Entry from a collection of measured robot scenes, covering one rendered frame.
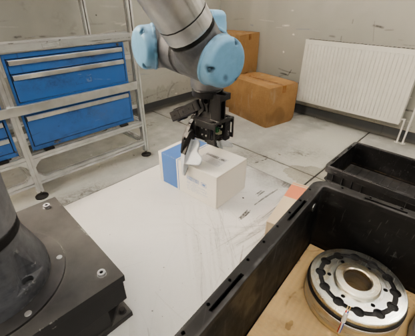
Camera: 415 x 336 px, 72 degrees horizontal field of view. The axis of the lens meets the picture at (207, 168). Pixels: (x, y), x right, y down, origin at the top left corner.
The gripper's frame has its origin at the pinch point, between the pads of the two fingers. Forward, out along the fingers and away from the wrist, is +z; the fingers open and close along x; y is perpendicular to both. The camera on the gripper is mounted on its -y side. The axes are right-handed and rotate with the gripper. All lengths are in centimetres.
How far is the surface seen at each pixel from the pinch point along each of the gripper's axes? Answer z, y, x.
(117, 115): 36, -136, 59
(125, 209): 6.4, -6.2, -20.3
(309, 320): -6.6, 40.3, -26.4
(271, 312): -6.6, 36.6, -28.4
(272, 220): -1.1, 25.9, -8.5
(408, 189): 27, 43, 74
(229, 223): 6.4, 15.4, -7.5
